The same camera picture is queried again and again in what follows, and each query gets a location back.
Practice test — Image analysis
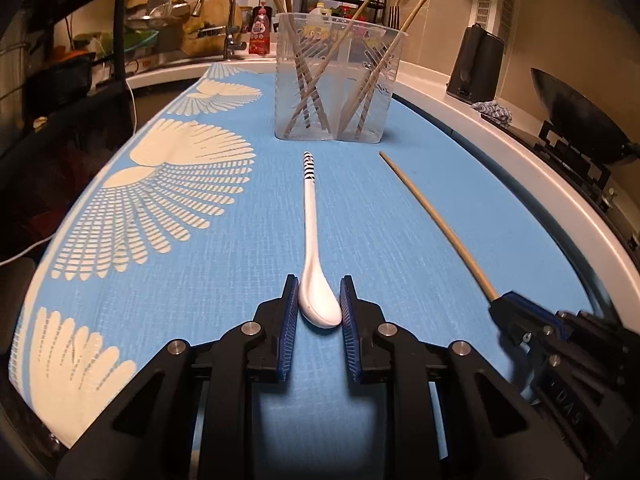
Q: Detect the black electric kettle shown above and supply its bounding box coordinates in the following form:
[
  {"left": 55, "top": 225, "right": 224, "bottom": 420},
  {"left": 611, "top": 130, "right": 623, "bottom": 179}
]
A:
[{"left": 446, "top": 25, "right": 505, "bottom": 106}]

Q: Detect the white cable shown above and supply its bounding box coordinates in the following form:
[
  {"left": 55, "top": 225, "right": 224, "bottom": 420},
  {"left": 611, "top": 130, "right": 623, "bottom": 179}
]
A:
[{"left": 0, "top": 55, "right": 138, "bottom": 266}]

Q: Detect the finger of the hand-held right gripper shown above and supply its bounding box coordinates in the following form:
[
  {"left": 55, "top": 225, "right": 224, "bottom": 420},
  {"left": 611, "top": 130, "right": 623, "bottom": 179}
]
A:
[
  {"left": 500, "top": 290, "right": 572, "bottom": 337},
  {"left": 488, "top": 300, "right": 557, "bottom": 357}
]

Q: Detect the grey knitted dish cloth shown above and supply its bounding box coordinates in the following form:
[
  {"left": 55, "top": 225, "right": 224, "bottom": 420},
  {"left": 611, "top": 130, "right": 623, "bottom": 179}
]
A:
[{"left": 471, "top": 101, "right": 514, "bottom": 127}]

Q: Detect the black metal shelf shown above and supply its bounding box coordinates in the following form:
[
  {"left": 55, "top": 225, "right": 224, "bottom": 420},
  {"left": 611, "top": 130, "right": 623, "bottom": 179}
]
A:
[{"left": 0, "top": 0, "right": 137, "bottom": 161}]

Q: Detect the metal kitchen faucet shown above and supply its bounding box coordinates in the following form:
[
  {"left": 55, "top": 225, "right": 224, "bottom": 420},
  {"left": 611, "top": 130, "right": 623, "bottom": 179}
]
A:
[{"left": 191, "top": 0, "right": 248, "bottom": 61}]

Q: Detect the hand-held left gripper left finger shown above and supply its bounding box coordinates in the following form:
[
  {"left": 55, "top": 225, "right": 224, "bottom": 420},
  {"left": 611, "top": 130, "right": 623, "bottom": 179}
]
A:
[{"left": 56, "top": 274, "right": 301, "bottom": 480}]

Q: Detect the black wok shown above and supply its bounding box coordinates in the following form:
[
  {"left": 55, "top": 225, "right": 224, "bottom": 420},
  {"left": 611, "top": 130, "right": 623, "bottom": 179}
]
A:
[{"left": 530, "top": 67, "right": 640, "bottom": 165}]

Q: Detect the green plastic basin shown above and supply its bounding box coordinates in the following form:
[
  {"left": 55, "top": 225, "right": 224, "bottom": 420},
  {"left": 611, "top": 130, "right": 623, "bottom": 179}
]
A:
[{"left": 122, "top": 30, "right": 161, "bottom": 53}]

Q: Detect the blue cloth with white print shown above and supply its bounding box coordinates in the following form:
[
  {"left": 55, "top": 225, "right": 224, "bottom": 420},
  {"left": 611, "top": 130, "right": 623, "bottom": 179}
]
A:
[{"left": 7, "top": 62, "right": 617, "bottom": 461}]

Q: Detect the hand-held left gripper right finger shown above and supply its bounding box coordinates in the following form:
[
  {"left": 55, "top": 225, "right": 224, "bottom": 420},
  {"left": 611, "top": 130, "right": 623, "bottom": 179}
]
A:
[{"left": 339, "top": 275, "right": 587, "bottom": 480}]

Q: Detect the white ceramic spoon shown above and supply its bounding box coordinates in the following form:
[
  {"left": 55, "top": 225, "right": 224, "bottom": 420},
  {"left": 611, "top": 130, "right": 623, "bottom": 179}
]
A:
[{"left": 298, "top": 151, "right": 344, "bottom": 330}]

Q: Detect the clear plastic utensil container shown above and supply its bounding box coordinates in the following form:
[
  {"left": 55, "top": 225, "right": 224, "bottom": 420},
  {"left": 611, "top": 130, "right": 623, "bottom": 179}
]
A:
[{"left": 274, "top": 11, "right": 409, "bottom": 144}]

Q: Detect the black cooking pot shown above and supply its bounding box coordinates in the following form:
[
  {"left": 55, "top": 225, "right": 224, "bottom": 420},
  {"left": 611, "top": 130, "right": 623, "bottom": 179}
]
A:
[{"left": 37, "top": 55, "right": 96, "bottom": 98}]

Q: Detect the brown printed bag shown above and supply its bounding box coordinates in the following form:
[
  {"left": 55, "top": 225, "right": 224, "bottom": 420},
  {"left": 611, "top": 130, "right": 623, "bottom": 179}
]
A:
[{"left": 181, "top": 0, "right": 241, "bottom": 57}]

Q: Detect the black gas stove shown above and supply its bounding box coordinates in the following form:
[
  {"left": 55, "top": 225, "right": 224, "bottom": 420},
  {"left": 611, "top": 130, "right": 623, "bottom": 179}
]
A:
[{"left": 515, "top": 120, "right": 640, "bottom": 256}]

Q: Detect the red soap pouch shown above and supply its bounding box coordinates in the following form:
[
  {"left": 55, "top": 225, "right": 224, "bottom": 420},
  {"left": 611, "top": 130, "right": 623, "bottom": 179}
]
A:
[{"left": 248, "top": 1, "right": 272, "bottom": 56}]

